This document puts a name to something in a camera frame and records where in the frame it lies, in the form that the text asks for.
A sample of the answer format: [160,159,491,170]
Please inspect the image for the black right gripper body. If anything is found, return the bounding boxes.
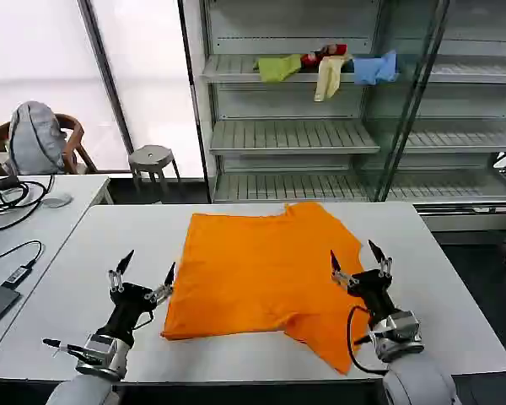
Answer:
[346,269,401,327]

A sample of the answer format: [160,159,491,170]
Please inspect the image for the grey round stool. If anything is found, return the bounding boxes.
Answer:
[128,144,181,193]

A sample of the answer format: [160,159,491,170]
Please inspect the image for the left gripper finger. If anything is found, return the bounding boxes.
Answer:
[107,249,135,293]
[145,262,177,304]

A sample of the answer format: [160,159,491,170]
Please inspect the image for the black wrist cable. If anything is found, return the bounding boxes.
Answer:
[346,304,391,376]
[41,310,155,358]

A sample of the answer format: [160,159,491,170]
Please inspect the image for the grey shelf unit behind glass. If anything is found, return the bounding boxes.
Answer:
[362,0,506,231]

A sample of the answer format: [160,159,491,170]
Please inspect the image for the grey backpack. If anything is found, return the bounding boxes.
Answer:
[8,100,67,175]

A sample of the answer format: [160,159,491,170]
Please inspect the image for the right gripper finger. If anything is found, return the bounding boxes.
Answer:
[329,249,355,290]
[367,239,394,279]

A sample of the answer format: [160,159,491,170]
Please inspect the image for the grey metal shelf with cloths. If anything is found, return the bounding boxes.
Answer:
[177,0,406,206]

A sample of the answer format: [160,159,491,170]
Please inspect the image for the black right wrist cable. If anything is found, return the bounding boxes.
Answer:
[346,304,391,376]

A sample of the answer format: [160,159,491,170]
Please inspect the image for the black cable with small adapter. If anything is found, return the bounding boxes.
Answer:
[0,240,46,292]

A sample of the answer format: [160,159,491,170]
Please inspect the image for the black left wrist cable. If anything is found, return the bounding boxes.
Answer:
[41,310,155,358]

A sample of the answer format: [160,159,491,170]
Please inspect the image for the dark window frame post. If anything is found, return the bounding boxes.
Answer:
[78,0,136,155]

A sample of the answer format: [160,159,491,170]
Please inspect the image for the coiled black cable with plug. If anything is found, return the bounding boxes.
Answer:
[0,175,56,214]

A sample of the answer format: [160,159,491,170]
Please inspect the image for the grey computer mouse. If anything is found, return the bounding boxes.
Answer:
[41,192,73,208]

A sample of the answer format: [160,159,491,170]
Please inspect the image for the orange shirt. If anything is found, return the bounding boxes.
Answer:
[159,201,369,376]

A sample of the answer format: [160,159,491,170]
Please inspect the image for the brown wooden chair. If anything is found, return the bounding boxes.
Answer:
[0,113,98,176]

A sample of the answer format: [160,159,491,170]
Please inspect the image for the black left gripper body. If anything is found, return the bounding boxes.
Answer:
[95,281,158,345]

